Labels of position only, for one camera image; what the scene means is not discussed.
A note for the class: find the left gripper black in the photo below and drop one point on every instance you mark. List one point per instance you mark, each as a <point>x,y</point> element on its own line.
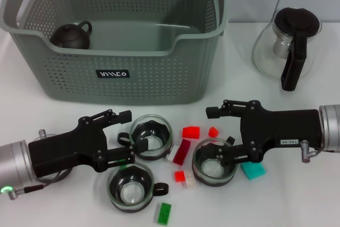
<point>66,150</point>

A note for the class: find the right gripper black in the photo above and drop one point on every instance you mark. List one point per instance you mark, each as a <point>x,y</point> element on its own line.
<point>279,126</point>

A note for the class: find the tiny bright red block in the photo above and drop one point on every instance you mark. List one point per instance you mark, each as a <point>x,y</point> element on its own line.
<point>213,132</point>

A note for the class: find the flat bright red block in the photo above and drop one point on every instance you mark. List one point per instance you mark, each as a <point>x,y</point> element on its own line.
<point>191,132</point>

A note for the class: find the teal square building block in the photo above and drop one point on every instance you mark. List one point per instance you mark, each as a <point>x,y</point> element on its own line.
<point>253,172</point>

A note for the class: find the grey perforated plastic storage bin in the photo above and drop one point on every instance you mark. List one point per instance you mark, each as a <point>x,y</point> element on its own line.
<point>106,88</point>

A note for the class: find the long dark red block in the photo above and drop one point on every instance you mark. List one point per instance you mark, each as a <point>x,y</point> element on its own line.
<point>182,152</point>

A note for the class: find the translucent pale building block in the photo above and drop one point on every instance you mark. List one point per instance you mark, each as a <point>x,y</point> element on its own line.
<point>190,181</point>

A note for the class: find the small square red block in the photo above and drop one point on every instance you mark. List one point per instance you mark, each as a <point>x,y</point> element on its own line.
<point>179,176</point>

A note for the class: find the long green building block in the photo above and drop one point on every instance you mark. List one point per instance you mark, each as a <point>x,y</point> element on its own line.
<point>164,213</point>

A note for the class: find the glass teapot with black lid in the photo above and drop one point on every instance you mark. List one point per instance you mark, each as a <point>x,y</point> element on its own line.
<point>295,51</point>

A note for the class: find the dark brown clay teapot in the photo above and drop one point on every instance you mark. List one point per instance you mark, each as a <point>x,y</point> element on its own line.
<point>70,37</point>

